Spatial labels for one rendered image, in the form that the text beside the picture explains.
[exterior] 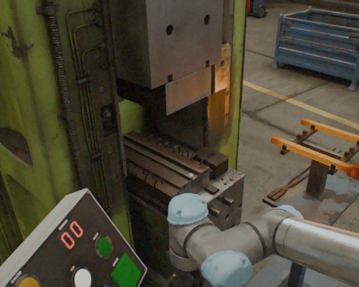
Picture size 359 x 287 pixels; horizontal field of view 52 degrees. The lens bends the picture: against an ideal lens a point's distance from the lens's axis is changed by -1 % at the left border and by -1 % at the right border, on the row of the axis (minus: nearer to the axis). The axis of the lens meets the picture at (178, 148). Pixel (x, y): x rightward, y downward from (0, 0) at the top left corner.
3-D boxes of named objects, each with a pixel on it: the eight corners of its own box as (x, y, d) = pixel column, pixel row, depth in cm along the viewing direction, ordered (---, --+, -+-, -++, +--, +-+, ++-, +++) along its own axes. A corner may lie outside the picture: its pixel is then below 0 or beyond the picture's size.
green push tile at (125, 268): (142, 273, 94) (126, 252, 92) (129, 297, 88) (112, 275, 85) (136, 274, 95) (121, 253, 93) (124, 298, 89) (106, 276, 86)
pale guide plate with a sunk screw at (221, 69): (228, 86, 145) (230, 43, 136) (214, 93, 139) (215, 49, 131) (224, 85, 146) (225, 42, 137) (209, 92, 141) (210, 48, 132)
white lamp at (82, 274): (97, 284, 81) (94, 270, 78) (79, 297, 78) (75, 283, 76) (88, 276, 83) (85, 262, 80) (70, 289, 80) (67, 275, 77)
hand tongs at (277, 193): (334, 148, 199) (334, 146, 199) (341, 151, 196) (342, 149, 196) (267, 197, 166) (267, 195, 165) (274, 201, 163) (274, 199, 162)
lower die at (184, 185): (209, 184, 136) (209, 165, 131) (171, 211, 124) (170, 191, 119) (133, 146, 161) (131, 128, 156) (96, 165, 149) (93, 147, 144)
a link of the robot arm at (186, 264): (164, 237, 77) (199, 226, 80) (165, 253, 80) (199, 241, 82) (177, 263, 71) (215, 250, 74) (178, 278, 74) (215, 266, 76)
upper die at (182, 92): (210, 94, 117) (211, 65, 113) (166, 115, 105) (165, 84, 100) (125, 67, 142) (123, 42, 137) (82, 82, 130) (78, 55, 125)
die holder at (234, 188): (238, 255, 164) (245, 173, 141) (180, 311, 141) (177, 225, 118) (152, 202, 198) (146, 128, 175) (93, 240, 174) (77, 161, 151)
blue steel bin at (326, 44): (382, 73, 483) (397, 17, 445) (354, 90, 437) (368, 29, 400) (301, 55, 559) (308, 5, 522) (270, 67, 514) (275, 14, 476)
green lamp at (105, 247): (117, 251, 89) (115, 238, 87) (102, 262, 86) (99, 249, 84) (109, 244, 91) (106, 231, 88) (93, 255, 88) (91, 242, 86)
